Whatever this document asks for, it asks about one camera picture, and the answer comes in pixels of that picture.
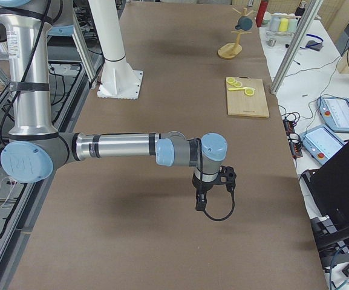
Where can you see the blue teach pendant near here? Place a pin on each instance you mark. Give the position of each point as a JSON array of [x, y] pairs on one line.
[[321, 143]]

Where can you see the white pillar base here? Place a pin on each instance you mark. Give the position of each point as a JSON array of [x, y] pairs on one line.
[[118, 79]]

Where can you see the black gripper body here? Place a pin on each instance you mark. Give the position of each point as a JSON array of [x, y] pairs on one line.
[[199, 186]]

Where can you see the aluminium frame post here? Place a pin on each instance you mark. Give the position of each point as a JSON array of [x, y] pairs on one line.
[[288, 59]]

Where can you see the wooden cup rack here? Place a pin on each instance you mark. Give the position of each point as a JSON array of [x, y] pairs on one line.
[[231, 50]]

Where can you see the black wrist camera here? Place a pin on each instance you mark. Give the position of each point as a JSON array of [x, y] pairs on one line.
[[227, 176]]

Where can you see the blue mug yellow inside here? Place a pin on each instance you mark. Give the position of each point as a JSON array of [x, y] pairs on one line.
[[244, 23]]

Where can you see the blue teach pendant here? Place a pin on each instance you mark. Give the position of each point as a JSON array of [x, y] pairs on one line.
[[335, 113], [321, 143]]

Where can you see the blue teach pendant far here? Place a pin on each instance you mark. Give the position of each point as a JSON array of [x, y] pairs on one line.
[[335, 113]]

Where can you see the yellow plastic knife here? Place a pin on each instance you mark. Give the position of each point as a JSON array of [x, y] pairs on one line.
[[237, 89]]

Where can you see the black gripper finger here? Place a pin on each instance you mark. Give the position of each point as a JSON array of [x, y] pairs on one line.
[[201, 201]]

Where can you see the wooden cutting board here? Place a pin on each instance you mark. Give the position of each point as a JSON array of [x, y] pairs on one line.
[[239, 104]]

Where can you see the lemon slice near handle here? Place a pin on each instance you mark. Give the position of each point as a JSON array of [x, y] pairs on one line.
[[231, 80]]

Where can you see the lemon slice by knife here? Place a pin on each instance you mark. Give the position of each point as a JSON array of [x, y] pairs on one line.
[[249, 91]]

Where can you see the black computer monitor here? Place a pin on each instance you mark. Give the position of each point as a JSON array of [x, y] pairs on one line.
[[329, 187]]

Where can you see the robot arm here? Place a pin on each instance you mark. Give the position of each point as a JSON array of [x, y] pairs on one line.
[[43, 139]]

